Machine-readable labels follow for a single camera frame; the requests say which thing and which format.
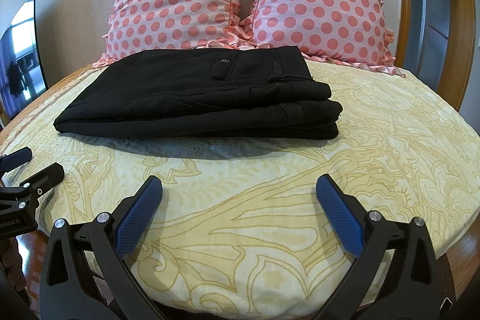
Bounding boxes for wooden door frame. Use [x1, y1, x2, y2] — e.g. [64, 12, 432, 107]
[385, 0, 476, 110]

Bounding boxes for black flat television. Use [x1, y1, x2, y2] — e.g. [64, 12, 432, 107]
[1, 0, 48, 119]

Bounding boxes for pink polka dot pillow right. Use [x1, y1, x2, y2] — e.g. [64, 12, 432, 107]
[240, 0, 401, 75]

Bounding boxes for yellow patterned bed cover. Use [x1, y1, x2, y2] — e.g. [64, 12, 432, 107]
[1, 62, 479, 319]

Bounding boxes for black pants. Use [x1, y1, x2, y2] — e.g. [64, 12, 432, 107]
[54, 46, 343, 140]

